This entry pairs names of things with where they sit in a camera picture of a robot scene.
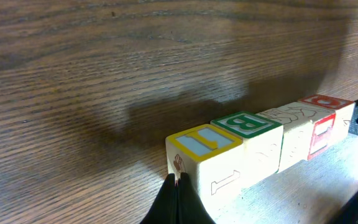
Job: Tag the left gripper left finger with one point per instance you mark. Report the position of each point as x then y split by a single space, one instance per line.
164 207

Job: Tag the wooden number 3 block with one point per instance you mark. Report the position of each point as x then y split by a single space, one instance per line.
307 131

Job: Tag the blue trimmed picture block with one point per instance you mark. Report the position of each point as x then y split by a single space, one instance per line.
342 108

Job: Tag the yellow number 2 block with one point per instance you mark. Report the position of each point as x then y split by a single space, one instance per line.
262 141

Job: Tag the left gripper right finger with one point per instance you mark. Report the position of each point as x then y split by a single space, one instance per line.
190 207

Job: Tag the wooden letter X block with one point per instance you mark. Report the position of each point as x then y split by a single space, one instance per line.
213 160

